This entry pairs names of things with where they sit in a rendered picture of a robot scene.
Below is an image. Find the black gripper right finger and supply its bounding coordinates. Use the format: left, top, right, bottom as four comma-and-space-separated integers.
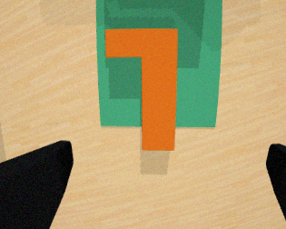
266, 144, 286, 223

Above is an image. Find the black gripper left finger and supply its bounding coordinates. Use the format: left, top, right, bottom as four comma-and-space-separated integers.
0, 140, 74, 229

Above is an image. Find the orange l-shaped part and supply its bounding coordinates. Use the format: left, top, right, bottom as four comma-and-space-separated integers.
105, 28, 178, 151

